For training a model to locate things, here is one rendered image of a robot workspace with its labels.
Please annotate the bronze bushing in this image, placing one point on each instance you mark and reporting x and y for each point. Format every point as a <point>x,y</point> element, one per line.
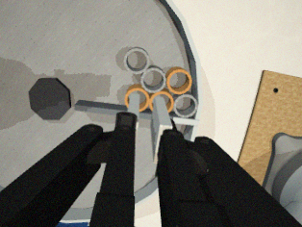
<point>182,89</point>
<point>143,105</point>
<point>165,91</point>

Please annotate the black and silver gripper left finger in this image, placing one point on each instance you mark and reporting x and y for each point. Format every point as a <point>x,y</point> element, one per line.
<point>42,195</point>

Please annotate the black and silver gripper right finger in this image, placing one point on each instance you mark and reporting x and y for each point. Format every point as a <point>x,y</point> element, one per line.
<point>233,197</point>

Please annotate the grey metal ring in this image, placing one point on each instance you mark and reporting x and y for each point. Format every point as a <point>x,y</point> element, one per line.
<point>136,70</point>
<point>188,111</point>
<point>156,88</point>

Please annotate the blue crate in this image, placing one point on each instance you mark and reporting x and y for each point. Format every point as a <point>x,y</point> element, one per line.
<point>81,224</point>

